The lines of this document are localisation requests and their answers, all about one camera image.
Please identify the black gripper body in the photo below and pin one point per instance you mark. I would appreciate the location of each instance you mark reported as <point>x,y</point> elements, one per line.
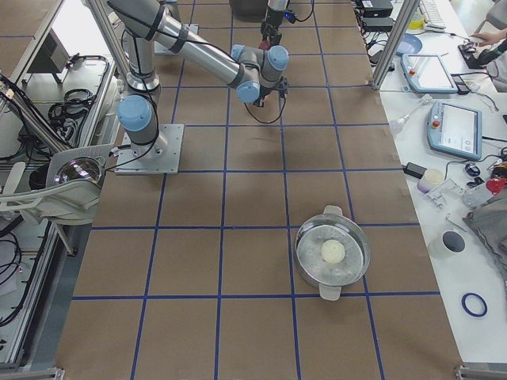
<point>273,19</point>
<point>266,96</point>

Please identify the blue plate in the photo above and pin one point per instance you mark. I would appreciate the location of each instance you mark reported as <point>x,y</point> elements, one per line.
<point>409,44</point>

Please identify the steel mixing bowl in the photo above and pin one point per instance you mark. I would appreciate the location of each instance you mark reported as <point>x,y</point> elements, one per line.
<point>85,168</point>

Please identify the person hand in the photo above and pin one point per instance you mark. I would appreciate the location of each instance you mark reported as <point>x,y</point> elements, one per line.
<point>485,38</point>

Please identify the clear plastic bulb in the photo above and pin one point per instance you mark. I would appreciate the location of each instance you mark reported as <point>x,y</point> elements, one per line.
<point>398,124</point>

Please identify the far teach pendant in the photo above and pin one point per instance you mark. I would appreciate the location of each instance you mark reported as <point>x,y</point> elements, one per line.
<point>427,73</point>

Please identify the teach pendant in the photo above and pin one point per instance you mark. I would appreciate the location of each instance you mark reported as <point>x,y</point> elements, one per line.
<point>427,73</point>
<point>455,130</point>

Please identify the yellow container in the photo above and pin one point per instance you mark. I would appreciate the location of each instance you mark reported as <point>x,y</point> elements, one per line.
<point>417,21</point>

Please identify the black power adapter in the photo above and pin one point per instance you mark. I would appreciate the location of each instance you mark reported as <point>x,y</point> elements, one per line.
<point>414,170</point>

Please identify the white keyboard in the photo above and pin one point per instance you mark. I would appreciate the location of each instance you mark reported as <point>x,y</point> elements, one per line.
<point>431,15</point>

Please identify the steel steamer pot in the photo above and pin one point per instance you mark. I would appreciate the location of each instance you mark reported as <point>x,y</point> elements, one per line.
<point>329,279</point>

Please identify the white steamed bun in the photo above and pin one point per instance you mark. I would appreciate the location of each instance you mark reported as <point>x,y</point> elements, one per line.
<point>332,251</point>

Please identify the white purple jar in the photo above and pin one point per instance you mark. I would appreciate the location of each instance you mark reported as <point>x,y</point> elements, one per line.
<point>429,180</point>

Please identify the near teach pendant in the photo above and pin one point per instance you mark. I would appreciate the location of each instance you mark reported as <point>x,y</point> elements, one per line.
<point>455,130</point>

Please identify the clear plastic tray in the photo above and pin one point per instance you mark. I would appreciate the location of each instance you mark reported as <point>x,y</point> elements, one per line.
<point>442,193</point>

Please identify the grey metal box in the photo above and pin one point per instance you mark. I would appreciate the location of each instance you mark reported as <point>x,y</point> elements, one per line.
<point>52,58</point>

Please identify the white cup dark inside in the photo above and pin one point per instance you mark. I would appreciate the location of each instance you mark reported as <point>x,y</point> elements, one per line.
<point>448,244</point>

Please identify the red small object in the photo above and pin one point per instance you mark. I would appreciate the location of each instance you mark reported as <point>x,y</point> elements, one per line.
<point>496,185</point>

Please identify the grey folded cloth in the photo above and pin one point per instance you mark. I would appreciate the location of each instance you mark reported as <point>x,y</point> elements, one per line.
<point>488,222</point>

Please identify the aluminium frame post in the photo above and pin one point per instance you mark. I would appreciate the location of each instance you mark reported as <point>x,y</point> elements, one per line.
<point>402,21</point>

